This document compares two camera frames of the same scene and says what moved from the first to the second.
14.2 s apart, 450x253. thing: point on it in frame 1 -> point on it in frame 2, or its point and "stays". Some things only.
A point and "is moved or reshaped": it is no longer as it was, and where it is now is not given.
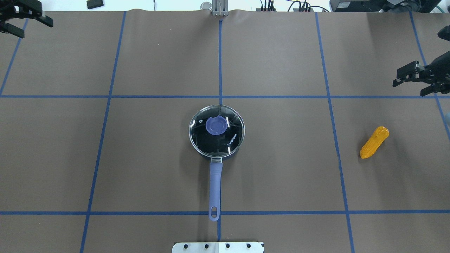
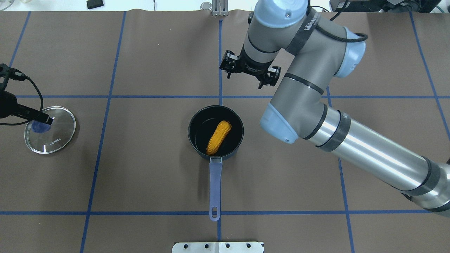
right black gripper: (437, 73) -> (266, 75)
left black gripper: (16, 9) -> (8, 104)
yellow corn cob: (379, 135) is moved or reshaped
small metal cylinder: (206, 5) stays
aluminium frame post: (220, 7) stays
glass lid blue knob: (217, 131) -> (43, 138)
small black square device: (94, 4) stays
